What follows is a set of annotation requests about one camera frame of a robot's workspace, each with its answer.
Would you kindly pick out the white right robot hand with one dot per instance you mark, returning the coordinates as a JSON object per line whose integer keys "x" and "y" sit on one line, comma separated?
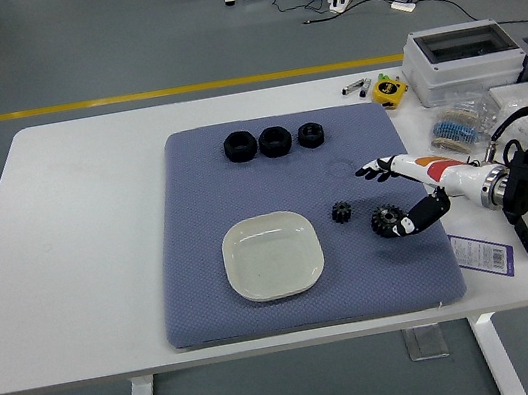
{"x": 448, "y": 174}

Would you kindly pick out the large black gear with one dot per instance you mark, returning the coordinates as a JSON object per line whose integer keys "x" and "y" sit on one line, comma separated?
{"x": 381, "y": 218}

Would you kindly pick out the small black gear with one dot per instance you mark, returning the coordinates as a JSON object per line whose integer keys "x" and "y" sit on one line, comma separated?
{"x": 342, "y": 212}

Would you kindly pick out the white flat box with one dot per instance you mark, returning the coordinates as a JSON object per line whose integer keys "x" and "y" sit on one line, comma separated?
{"x": 510, "y": 94}

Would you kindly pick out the small black hex nut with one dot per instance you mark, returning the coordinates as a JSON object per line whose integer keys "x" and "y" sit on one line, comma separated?
{"x": 311, "y": 135}

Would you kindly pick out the large black hex nut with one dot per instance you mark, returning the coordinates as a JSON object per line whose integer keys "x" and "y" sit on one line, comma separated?
{"x": 240, "y": 146}
{"x": 275, "y": 142}

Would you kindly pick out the clear bag of blue resistors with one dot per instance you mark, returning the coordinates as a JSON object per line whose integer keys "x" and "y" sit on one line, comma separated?
{"x": 455, "y": 125}

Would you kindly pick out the purple label card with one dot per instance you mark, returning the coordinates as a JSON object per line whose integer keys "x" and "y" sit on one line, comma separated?
{"x": 481, "y": 255}

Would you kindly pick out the yellow tape measure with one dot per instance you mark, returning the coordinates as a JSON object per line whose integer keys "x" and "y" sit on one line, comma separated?
{"x": 389, "y": 91}

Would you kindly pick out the small green item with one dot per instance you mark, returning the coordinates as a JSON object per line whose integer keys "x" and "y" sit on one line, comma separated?
{"x": 383, "y": 77}

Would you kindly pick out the black and silver marker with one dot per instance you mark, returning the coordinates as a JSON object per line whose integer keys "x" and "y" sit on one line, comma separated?
{"x": 365, "y": 86}
{"x": 352, "y": 88}

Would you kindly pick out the white power adapter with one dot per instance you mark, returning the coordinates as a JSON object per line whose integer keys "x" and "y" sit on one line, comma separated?
{"x": 403, "y": 6}

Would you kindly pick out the white square plate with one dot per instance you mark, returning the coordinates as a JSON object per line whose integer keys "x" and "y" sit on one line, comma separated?
{"x": 275, "y": 261}

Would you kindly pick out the blue-grey padded mat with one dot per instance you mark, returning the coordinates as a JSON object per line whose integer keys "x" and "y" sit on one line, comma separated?
{"x": 192, "y": 194}

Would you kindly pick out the grey electrical enclosure box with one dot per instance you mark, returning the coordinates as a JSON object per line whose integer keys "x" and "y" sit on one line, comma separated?
{"x": 455, "y": 69}

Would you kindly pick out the clear plastic floor bracket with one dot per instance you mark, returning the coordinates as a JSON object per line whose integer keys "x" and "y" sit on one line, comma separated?
{"x": 425, "y": 343}

